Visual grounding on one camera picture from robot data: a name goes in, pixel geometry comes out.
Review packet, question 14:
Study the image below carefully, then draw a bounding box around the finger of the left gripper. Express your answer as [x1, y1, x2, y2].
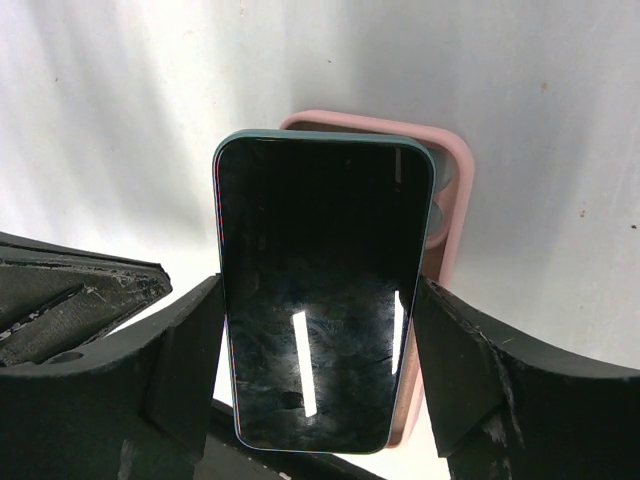
[1, 233, 172, 368]

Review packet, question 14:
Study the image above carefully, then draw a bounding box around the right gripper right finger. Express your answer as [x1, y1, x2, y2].
[413, 279, 639, 479]

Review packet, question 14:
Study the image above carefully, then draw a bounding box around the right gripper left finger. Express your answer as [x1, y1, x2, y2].
[1, 276, 224, 479]

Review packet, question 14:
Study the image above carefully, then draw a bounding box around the pink phone case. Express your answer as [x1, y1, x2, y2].
[280, 110, 475, 449]

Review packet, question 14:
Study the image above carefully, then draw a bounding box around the teal blue phone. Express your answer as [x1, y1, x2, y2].
[213, 130, 435, 454]

